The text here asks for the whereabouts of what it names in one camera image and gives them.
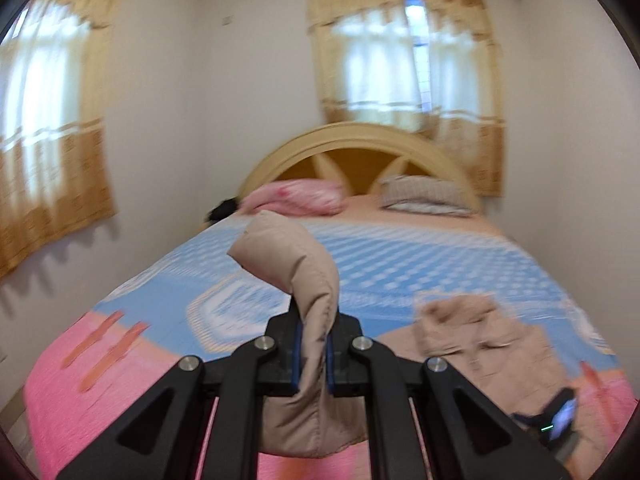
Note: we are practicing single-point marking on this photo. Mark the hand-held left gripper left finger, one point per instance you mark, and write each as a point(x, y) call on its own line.
point(298, 355)

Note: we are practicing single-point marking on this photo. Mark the dark object beside bed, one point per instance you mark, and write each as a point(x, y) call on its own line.
point(222, 208)

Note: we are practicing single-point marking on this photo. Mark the beige puffer jacket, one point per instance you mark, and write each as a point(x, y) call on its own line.
point(312, 280)

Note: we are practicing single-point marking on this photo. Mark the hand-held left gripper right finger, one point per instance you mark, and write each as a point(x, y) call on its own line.
point(330, 370)

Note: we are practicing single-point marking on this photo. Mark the blue and pink printed blanket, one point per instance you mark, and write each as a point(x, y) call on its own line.
point(400, 270)

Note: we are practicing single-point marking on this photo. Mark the gold and white window curtain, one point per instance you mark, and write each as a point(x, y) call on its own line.
point(85, 160)
point(460, 135)

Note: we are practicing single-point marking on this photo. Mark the cream arched wooden headboard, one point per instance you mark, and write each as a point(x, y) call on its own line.
point(360, 135)

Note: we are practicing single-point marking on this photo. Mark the pink floral folded quilt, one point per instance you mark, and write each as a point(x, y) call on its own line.
point(300, 197)

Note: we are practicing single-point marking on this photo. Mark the white wall switch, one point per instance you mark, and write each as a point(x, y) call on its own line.
point(227, 21)

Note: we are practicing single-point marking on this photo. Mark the striped pillow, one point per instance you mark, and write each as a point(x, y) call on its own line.
point(425, 195)

